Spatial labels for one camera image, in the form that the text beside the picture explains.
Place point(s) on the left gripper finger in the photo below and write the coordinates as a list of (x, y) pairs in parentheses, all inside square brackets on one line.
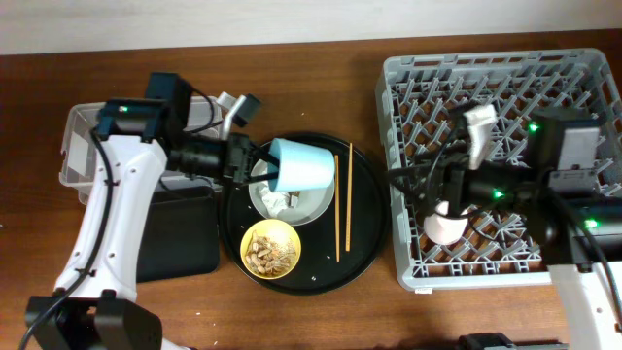
[(264, 177), (262, 154)]

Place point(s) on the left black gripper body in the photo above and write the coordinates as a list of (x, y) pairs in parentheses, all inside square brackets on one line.
[(237, 160)]

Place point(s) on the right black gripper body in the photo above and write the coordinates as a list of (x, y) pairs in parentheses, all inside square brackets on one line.
[(459, 172)]

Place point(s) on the light blue plastic cup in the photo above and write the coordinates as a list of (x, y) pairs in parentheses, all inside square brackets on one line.
[(301, 167)]

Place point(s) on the pink plastic cup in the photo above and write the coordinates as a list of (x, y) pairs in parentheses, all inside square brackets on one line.
[(444, 231)]

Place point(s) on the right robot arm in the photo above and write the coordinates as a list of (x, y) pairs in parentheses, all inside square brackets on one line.
[(577, 229)]

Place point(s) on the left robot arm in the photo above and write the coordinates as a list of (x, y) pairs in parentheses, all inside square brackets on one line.
[(93, 304)]

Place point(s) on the grey dishwasher rack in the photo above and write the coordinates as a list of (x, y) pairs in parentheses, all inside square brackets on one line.
[(414, 95)]

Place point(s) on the crumpled white napkin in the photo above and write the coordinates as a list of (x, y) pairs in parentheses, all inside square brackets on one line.
[(274, 202)]

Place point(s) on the gold foil wrapper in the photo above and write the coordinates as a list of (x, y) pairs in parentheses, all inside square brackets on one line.
[(294, 199)]

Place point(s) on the grey round plate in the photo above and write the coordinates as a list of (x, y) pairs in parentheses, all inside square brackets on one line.
[(312, 204)]

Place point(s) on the clear plastic storage bin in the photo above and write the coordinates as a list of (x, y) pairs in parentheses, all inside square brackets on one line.
[(78, 167)]

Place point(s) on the yellow bowl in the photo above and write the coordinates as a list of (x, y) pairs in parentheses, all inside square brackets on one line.
[(274, 228)]

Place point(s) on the right wooden chopstick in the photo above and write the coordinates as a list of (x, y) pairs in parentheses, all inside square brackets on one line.
[(349, 199)]

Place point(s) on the peanut shells food scraps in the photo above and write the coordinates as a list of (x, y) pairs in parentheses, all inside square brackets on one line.
[(269, 257)]

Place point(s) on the black rectangular tray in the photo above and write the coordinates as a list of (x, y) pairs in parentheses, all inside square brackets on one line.
[(181, 235)]

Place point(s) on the round black serving tray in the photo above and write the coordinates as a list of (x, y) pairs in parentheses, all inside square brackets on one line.
[(317, 271)]

